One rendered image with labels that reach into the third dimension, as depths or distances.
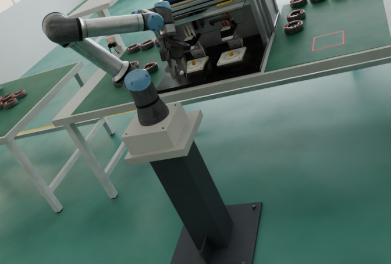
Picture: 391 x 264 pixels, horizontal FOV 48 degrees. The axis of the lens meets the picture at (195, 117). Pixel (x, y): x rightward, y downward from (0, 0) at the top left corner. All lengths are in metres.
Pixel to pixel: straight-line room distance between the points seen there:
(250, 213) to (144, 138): 0.89
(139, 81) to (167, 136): 0.27
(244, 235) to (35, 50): 6.39
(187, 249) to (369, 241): 0.96
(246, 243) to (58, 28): 1.43
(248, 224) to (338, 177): 0.59
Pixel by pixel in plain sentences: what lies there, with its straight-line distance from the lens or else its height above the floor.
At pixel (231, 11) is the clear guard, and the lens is 2.31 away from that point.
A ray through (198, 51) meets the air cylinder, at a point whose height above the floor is 0.81.
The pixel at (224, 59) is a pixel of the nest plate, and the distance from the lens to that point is 2.52.
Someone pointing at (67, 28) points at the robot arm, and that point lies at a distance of 1.84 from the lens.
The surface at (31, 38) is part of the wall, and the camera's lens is 8.26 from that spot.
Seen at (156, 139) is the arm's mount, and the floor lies 0.81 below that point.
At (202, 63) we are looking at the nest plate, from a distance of 2.58.
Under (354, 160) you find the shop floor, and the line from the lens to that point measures 2.73.
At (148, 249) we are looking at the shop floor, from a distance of 2.72.
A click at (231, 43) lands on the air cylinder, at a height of 0.81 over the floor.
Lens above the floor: 1.72
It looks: 28 degrees down
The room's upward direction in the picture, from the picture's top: 25 degrees counter-clockwise
